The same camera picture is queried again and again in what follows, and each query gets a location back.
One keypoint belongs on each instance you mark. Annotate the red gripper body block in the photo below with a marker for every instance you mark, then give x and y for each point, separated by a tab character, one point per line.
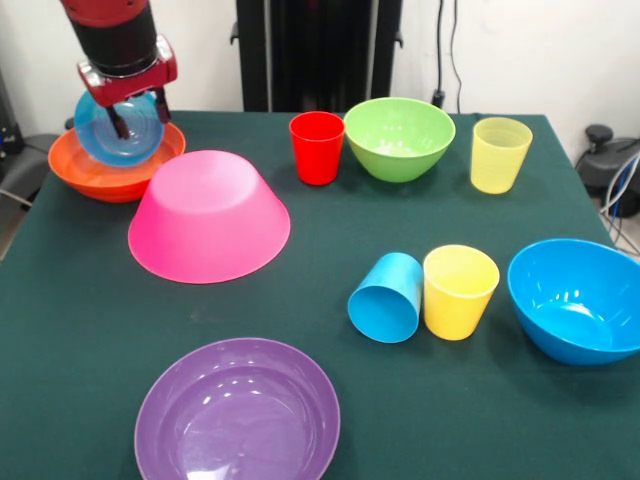
145	85

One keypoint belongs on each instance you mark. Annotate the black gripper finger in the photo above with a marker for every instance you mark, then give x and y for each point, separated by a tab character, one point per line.
162	106
119	122

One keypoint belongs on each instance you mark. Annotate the small dark blue bowl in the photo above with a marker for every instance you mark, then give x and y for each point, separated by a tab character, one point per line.
142	140

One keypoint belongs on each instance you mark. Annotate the orange plastic bowl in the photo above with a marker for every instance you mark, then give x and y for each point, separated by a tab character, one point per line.
100	185

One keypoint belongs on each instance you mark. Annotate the pink plastic bowl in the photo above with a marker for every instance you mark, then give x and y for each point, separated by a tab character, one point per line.
210	225

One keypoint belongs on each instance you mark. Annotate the blue plastic cup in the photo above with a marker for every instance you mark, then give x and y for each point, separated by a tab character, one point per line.
382	310

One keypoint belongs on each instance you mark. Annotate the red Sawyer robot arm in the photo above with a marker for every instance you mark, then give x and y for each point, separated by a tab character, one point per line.
115	40

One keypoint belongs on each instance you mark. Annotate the black floor device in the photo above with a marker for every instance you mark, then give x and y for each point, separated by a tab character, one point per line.
600	165
25	160

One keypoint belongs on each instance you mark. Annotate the red plastic cup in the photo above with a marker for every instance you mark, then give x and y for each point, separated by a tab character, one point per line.
317	155

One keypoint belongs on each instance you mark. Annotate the dark green table cloth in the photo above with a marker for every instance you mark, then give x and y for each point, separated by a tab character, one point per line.
325	225

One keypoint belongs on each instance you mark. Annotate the green plastic bowl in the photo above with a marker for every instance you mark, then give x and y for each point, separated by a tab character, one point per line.
400	160

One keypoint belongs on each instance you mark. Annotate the purple plastic bowl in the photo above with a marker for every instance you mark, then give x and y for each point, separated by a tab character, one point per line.
235	425

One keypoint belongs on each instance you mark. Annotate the translucent yellow-green plastic cup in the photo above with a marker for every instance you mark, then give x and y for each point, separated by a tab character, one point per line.
497	165

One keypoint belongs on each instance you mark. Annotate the yellow plastic cup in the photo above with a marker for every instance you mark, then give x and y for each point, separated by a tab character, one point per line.
455	310

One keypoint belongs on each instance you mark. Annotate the large light blue bowl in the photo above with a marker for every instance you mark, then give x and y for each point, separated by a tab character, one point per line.
575	310

